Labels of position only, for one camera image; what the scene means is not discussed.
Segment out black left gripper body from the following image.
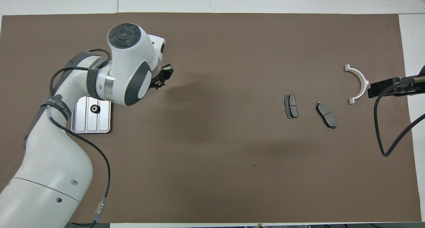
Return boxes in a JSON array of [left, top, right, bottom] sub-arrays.
[[151, 64, 174, 84]]

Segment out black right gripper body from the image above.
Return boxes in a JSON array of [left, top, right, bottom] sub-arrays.
[[373, 75, 425, 96]]

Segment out silver metal tray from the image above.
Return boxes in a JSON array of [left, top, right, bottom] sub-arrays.
[[71, 96, 112, 134]]

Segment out long dark brake pad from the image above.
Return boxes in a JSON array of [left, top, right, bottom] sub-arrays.
[[315, 101, 336, 129]]

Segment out short dark brake pad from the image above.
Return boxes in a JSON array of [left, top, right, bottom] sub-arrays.
[[284, 94, 298, 119]]

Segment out brown table mat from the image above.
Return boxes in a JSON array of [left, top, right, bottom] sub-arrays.
[[0, 12, 422, 223]]

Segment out white semicircular bracket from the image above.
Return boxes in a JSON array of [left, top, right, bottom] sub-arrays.
[[345, 64, 370, 105]]

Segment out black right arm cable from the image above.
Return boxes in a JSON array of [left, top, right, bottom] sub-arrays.
[[374, 78, 425, 157]]

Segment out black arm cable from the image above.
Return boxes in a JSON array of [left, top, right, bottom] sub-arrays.
[[49, 49, 111, 226], [374, 78, 425, 157]]

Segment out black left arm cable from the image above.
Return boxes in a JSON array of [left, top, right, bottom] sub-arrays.
[[49, 49, 111, 226]]

